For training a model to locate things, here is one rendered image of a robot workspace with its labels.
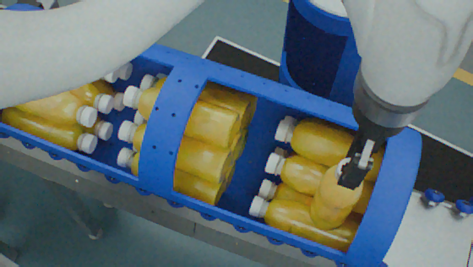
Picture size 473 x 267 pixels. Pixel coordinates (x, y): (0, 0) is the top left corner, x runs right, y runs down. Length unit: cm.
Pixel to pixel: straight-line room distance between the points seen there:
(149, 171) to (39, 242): 131
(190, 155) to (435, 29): 64
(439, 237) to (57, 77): 103
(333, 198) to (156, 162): 32
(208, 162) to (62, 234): 131
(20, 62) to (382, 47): 33
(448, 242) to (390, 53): 81
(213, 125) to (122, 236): 127
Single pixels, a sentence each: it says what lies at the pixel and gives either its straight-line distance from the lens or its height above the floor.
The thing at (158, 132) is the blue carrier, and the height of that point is 121.
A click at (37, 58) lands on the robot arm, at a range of 41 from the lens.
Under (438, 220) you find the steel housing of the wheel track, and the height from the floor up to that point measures 93.
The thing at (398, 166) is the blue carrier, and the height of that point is 123.
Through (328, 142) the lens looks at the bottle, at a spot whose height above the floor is 116.
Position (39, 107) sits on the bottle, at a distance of 117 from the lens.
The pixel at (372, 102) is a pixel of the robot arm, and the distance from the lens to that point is 64.
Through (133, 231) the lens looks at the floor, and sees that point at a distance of 222.
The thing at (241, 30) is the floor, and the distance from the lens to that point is 261.
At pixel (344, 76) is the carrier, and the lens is 160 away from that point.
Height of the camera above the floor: 210
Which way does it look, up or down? 64 degrees down
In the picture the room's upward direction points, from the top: straight up
